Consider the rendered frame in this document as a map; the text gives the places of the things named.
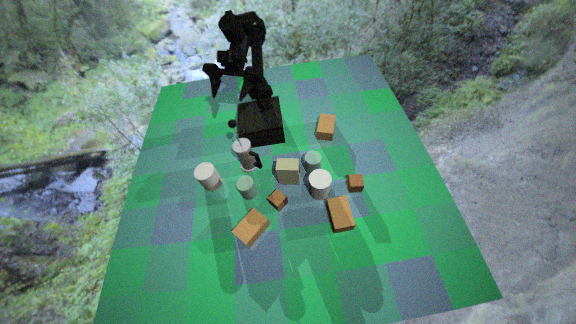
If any brown rectangular block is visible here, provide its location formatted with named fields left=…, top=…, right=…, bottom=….
left=317, top=113, right=336, bottom=141
left=326, top=195, right=356, bottom=233
left=232, top=208, right=270, bottom=247

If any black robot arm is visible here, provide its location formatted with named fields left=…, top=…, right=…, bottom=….
left=216, top=10, right=273, bottom=112

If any pale green cylinder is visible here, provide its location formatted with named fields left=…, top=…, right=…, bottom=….
left=305, top=151, right=322, bottom=174
left=236, top=175, right=257, bottom=200

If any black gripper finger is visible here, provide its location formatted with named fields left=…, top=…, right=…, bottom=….
left=205, top=72, right=221, bottom=98
left=239, top=75, right=258, bottom=102

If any french press with black knob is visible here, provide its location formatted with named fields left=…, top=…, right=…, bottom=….
left=228, top=119, right=263, bottom=172

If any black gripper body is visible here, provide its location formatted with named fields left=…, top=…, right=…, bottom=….
left=202, top=48, right=263, bottom=83

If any white cylinder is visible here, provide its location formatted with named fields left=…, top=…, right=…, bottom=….
left=194, top=162, right=223, bottom=192
left=309, top=169, right=332, bottom=200

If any small brown cube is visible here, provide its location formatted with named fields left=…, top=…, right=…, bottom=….
left=347, top=174, right=364, bottom=193
left=267, top=189, right=288, bottom=212

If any beige cube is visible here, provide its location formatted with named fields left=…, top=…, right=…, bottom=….
left=276, top=158, right=300, bottom=185

